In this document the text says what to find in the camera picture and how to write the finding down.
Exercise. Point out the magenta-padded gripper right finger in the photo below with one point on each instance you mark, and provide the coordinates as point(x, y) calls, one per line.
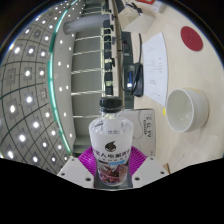
point(150, 170)

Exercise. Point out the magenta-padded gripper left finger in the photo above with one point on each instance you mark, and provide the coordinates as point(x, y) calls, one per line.
point(76, 170)

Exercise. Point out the clear bottle with black cap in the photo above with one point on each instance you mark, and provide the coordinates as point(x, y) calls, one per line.
point(111, 136)

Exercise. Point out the white carton box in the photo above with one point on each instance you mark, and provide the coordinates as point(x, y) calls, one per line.
point(143, 128)

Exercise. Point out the white cup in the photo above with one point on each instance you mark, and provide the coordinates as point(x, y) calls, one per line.
point(196, 110)

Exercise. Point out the ceiling lights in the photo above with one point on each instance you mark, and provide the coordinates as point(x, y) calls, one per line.
point(28, 100)

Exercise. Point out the black desk device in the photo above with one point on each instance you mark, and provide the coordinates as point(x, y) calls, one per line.
point(131, 81)

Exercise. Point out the white paper sheet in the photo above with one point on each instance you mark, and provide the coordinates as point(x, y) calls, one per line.
point(154, 66)

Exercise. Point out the long curved conference desk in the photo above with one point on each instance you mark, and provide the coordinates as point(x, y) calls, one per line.
point(119, 50)

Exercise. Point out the row of black office chairs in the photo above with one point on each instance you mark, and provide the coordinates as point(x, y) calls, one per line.
point(108, 46)

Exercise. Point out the flat round red coaster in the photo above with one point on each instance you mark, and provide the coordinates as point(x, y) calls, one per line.
point(191, 38)

